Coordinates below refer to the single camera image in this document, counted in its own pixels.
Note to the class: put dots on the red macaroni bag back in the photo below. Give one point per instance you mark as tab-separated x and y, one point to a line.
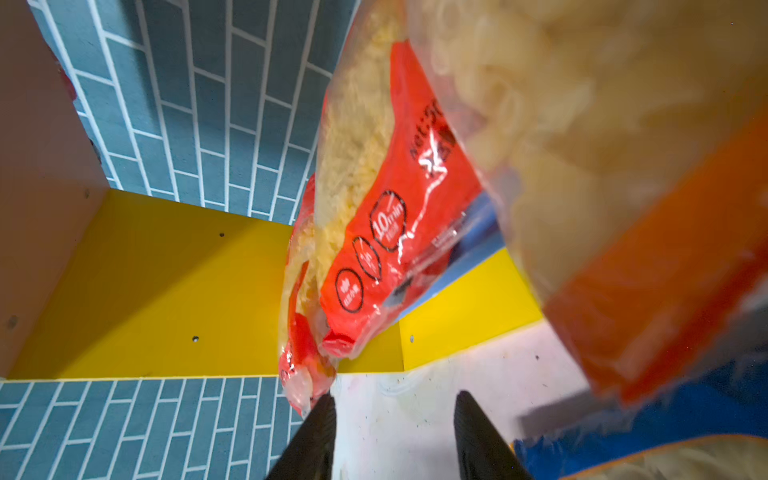
393	185

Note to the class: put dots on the red macaroni bag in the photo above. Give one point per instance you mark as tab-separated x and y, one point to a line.
393	185
305	370

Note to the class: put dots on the blue elbow pasta bag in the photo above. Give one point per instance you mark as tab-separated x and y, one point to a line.
712	427

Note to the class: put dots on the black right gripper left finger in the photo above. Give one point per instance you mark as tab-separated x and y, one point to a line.
310	453

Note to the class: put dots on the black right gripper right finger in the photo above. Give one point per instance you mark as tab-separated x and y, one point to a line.
482	452

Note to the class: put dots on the orange pasta bag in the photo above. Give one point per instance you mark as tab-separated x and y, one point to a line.
624	147

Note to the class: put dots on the yellow shelf unit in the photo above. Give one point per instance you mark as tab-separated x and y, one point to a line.
153	155

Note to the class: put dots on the red macaroni bag front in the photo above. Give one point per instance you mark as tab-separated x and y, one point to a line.
305	370

